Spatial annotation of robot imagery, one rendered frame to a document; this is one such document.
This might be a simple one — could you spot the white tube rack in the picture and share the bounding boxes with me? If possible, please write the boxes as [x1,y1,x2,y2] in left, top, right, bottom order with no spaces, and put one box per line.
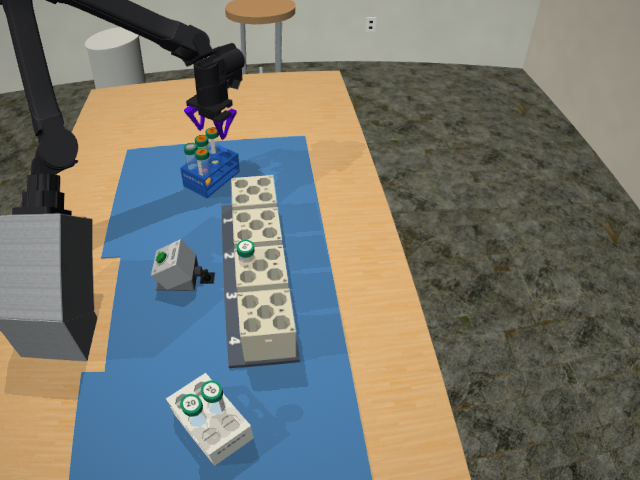
[166,373,253,466]

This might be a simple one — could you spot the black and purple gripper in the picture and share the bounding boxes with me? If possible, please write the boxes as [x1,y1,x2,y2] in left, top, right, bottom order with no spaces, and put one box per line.
[184,81,237,140]

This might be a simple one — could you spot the blue tube rack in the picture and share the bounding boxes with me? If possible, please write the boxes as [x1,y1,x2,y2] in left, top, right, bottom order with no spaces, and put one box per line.
[180,146,240,198]

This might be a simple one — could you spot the beige block with round holes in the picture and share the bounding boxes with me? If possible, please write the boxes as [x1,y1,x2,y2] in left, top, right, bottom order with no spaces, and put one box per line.
[237,288,296,362]

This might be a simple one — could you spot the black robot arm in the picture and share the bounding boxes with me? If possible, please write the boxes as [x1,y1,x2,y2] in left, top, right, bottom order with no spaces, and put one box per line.
[0,0,245,215]

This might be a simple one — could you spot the beige bucket adapter with round holes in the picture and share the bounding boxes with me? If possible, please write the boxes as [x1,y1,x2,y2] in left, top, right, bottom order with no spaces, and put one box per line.
[234,245,288,293]
[233,207,282,249]
[231,175,277,210]

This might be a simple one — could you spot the blue bench mat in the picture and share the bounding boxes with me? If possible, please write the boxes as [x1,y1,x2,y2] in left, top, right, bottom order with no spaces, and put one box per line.
[69,136,372,480]

